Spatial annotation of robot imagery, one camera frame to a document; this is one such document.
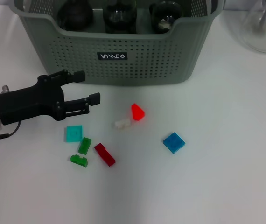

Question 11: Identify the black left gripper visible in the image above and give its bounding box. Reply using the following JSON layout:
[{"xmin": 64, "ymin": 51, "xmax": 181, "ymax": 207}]
[{"xmin": 0, "ymin": 69, "xmax": 101, "ymax": 126}]

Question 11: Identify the long white brick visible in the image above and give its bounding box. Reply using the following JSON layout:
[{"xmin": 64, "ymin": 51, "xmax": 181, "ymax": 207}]
[{"xmin": 157, "ymin": 20, "xmax": 172, "ymax": 30}]

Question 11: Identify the grey-green plastic storage bin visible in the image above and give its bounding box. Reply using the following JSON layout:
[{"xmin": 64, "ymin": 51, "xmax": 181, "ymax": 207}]
[{"xmin": 8, "ymin": 0, "xmax": 224, "ymax": 86}]

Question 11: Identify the teal square plate brick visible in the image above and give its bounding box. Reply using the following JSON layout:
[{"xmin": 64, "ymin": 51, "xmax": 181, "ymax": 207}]
[{"xmin": 64, "ymin": 125, "xmax": 84, "ymax": 143}]

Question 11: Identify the small white brick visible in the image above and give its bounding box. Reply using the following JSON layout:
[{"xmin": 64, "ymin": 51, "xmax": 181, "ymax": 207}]
[{"xmin": 114, "ymin": 118, "xmax": 132, "ymax": 130}]

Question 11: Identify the red wedge brick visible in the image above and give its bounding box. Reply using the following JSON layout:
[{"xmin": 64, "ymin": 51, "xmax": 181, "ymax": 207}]
[{"xmin": 131, "ymin": 103, "xmax": 146, "ymax": 121}]

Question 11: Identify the green flat brick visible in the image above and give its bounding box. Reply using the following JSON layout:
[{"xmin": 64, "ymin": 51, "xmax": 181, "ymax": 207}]
[{"xmin": 77, "ymin": 137, "xmax": 92, "ymax": 155}]

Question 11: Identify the dark red long brick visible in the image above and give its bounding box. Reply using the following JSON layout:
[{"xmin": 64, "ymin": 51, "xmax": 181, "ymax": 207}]
[{"xmin": 93, "ymin": 143, "xmax": 117, "ymax": 167}]

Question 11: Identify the black teapot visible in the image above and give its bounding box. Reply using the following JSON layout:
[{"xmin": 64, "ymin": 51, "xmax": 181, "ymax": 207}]
[{"xmin": 57, "ymin": 0, "xmax": 94, "ymax": 32}]

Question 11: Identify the green notched brick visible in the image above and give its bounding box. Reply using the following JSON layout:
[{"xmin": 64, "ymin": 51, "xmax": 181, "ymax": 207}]
[{"xmin": 70, "ymin": 154, "xmax": 89, "ymax": 168}]

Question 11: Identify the blue square plate brick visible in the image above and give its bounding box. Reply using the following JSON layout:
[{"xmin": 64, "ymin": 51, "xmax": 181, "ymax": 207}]
[{"xmin": 162, "ymin": 132, "xmax": 186, "ymax": 154}]

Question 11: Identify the left arm cable with plug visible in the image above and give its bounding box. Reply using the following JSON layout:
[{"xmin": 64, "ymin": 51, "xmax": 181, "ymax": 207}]
[{"xmin": 0, "ymin": 121, "xmax": 22, "ymax": 147}]

